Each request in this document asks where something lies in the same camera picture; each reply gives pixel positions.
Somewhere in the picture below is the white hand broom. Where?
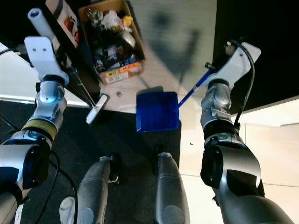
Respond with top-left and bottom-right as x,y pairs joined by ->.
28,7 -> 109,125

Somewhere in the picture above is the blue dustpan with handle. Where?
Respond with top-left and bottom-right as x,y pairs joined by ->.
136,68 -> 213,133

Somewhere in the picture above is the black floor mat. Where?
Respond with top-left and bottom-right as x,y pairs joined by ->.
0,100 -> 183,224

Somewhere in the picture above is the white red printed carton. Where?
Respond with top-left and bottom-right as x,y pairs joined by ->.
46,0 -> 81,49

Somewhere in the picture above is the cardboard box full of items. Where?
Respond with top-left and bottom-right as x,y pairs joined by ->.
78,0 -> 146,85

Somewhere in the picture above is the black cabinet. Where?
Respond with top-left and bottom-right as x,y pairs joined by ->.
212,0 -> 299,115

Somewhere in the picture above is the grey robot left leg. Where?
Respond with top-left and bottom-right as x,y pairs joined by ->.
76,156 -> 118,224

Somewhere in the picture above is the grey robot leg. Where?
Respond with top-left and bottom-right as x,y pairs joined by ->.
155,152 -> 191,224
76,156 -> 118,224

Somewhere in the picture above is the grey robot right leg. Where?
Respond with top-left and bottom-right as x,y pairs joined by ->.
155,152 -> 191,224

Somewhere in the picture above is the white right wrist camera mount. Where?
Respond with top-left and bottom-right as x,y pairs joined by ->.
207,42 -> 262,90

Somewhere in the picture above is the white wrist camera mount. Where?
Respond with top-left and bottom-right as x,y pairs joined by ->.
207,42 -> 262,90
24,36 -> 69,85

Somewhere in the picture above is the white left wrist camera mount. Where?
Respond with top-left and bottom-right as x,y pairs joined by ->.
24,36 -> 69,85

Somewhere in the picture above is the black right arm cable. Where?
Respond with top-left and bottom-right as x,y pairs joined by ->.
228,39 -> 256,127

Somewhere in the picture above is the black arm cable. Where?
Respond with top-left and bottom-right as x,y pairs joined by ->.
0,46 -> 26,56
228,39 -> 256,127

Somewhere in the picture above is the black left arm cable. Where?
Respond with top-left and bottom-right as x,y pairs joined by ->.
0,46 -> 26,56

